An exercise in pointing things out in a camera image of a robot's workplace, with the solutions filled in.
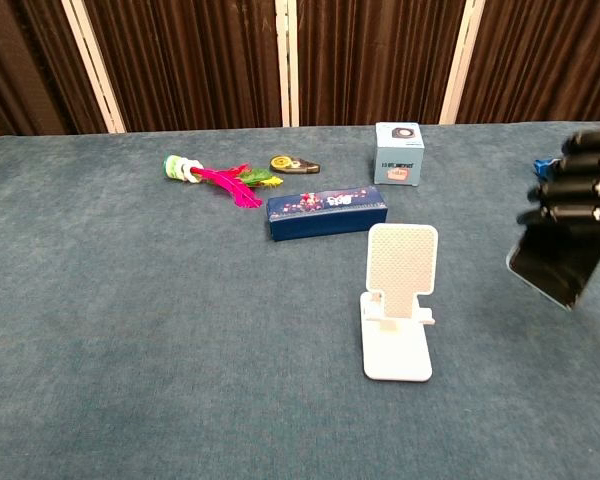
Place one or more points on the right black-fingered robot hand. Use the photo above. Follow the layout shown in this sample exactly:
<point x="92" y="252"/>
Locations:
<point x="582" y="175"/>

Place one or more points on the black smartphone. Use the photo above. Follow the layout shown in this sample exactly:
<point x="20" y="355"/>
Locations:
<point x="555" y="265"/>

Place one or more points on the white phone stand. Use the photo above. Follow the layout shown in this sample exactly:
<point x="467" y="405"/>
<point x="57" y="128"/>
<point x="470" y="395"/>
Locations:
<point x="400" y="300"/>

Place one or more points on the blue snack packet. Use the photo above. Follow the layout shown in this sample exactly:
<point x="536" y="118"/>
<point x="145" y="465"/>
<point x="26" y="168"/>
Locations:
<point x="544" y="166"/>

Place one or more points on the light blue small carton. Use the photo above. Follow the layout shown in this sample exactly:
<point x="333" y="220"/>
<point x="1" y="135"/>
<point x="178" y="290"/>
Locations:
<point x="399" y="155"/>

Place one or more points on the dark pleated curtain screen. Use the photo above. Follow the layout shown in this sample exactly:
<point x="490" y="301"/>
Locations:
<point x="360" y="55"/>

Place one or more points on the dark blue floral long box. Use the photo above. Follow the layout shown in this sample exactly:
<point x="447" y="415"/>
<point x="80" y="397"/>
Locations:
<point x="325" y="212"/>

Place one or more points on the yellow black correction tape dispenser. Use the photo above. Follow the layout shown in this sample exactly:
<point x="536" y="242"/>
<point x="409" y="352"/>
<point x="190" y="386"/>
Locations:
<point x="292" y="165"/>

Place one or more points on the colourful feather shuttlecock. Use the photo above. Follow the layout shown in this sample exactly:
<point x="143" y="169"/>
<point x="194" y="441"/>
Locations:
<point x="220" y="180"/>

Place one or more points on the blue table cloth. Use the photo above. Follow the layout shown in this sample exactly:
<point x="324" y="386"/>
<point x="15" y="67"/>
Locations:
<point x="180" y="350"/>

